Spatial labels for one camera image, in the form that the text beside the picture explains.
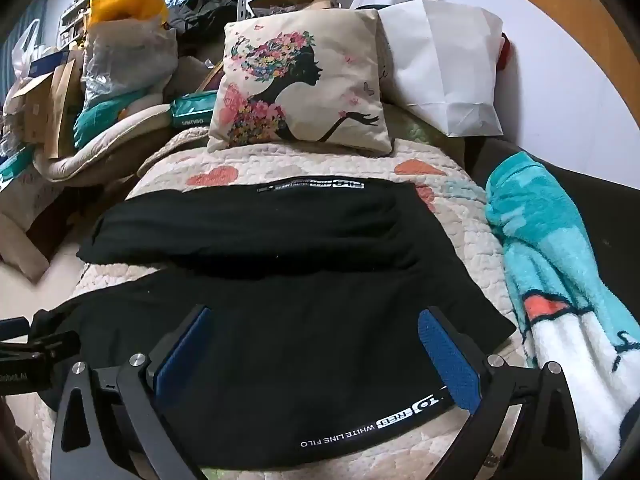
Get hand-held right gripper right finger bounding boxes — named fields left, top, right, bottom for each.
left=417, top=305, right=586, bottom=480

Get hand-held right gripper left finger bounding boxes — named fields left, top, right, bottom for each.
left=50, top=304, right=211, bottom=480

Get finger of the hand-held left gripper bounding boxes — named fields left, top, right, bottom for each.
left=0, top=310, right=81, bottom=361

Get black pants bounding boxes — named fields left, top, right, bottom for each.
left=37, top=177, right=517, bottom=471

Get teal and white fleece blanket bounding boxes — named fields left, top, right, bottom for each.
left=486, top=152, right=640, bottom=480

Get beige duvet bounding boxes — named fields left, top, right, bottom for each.
left=35, top=102, right=173, bottom=181

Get dark sofa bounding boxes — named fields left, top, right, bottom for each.
left=465, top=137, right=640, bottom=286

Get cardboard boxes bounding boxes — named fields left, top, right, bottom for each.
left=47, top=57, right=83, bottom=158

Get open cardboard box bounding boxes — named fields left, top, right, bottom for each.
left=2, top=72, right=56, bottom=146

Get heart print quilt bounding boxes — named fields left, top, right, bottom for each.
left=10, top=127, right=531, bottom=480

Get teal wipes packet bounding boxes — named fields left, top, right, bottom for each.
left=170, top=89, right=219, bottom=131

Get dark blue box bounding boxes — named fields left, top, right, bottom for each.
left=27, top=50, right=76, bottom=78

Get clear plastic bag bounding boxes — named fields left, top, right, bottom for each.
left=80, top=20, right=178, bottom=111

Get white plastic bag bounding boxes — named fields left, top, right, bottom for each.
left=10, top=19, right=61, bottom=78

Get white paper bag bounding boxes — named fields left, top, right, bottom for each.
left=377, top=1, right=505, bottom=138

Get floral silhouette printed cushion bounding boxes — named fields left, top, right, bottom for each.
left=206, top=8, right=396, bottom=156

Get white shelf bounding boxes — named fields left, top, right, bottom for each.
left=59, top=2, right=93, bottom=43

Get yellow bag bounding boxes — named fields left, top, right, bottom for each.
left=90, top=0, right=168, bottom=26

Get black garment pile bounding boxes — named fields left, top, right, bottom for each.
left=170, top=0, right=246, bottom=36

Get wooden door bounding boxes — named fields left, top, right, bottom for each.
left=457, top=0, right=623, bottom=68

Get flat cardboard box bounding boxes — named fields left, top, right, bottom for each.
left=250, top=0, right=343, bottom=16

